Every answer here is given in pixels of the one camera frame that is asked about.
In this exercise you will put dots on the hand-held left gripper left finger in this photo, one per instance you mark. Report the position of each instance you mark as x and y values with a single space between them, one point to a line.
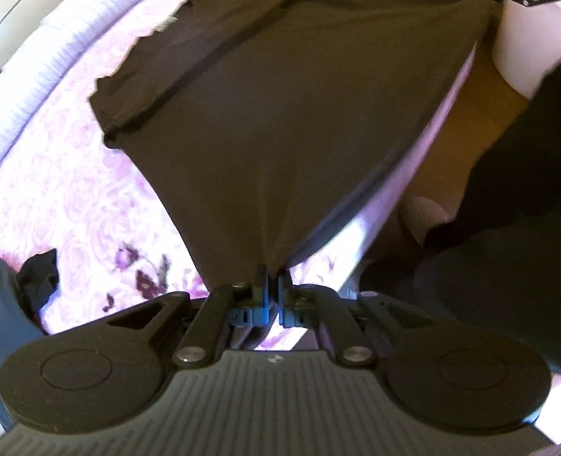
262 301

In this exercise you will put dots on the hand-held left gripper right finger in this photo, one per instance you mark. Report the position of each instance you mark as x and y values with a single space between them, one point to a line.
284 301

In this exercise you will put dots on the dark brown garment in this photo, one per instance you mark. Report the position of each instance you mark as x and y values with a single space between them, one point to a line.
309 114

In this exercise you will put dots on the white cabinet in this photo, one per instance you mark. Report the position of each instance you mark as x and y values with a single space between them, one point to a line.
532 42

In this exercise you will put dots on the pale rounded object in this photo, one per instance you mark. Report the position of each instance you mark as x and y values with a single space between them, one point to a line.
423 216

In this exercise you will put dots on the person's black clothing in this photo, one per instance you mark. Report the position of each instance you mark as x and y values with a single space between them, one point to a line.
523 199

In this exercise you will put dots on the pink floral bedsheet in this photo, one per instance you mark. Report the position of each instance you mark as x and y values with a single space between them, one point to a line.
57 185

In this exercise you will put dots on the navy blue garment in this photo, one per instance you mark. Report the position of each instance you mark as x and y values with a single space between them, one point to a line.
4 323

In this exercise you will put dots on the white striped blanket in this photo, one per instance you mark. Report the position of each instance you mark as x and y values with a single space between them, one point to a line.
28 71

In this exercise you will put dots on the white wardrobe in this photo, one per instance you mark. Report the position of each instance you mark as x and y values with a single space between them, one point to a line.
19 4

